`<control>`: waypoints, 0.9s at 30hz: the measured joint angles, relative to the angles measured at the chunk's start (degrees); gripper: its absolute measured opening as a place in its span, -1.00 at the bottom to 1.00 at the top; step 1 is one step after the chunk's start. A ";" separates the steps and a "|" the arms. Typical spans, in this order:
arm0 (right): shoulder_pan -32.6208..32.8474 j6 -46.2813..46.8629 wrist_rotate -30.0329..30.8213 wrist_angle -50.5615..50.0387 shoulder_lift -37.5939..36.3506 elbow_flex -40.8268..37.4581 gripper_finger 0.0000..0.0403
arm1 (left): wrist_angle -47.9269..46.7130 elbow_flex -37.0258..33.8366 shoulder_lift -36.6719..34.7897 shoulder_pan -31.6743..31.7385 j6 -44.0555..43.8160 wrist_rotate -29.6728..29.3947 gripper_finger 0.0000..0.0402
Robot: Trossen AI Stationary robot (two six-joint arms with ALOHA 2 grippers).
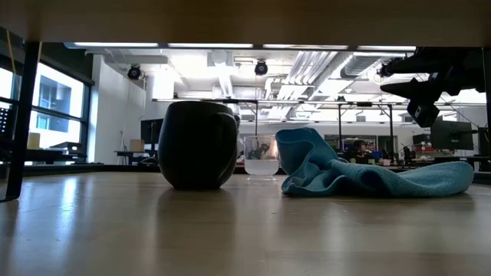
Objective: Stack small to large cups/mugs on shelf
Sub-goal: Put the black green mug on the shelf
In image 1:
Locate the black ceiling spotlight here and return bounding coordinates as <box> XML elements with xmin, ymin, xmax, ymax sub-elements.
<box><xmin>253</xmin><ymin>60</ymin><xmax>269</xmax><ymax>77</ymax></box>
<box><xmin>127</xmin><ymin>64</ymin><xmax>143</xmax><ymax>81</ymax></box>

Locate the seated person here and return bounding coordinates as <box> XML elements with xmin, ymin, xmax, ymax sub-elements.
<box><xmin>344</xmin><ymin>140</ymin><xmax>372</xmax><ymax>165</ymax></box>

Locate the large black monitor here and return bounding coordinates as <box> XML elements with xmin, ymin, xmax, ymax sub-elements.
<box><xmin>430</xmin><ymin>120</ymin><xmax>475</xmax><ymax>151</ymax></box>

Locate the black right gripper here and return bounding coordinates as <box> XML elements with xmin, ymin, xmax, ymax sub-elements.
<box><xmin>379</xmin><ymin>47</ymin><xmax>488</xmax><ymax>130</ymax></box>

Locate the clear glass cup with handle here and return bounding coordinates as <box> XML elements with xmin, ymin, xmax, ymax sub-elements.
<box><xmin>242</xmin><ymin>134</ymin><xmax>280</xmax><ymax>182</ymax></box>

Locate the wooden shelf with black legs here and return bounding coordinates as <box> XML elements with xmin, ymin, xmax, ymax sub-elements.
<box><xmin>0</xmin><ymin>0</ymin><xmax>491</xmax><ymax>203</ymax></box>

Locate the small black monitor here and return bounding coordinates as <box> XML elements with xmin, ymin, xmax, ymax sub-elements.
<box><xmin>140</xmin><ymin>118</ymin><xmax>165</xmax><ymax>146</ymax></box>

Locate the turquoise microfibre cloth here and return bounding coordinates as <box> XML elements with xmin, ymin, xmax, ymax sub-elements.
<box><xmin>275</xmin><ymin>127</ymin><xmax>476</xmax><ymax>199</ymax></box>

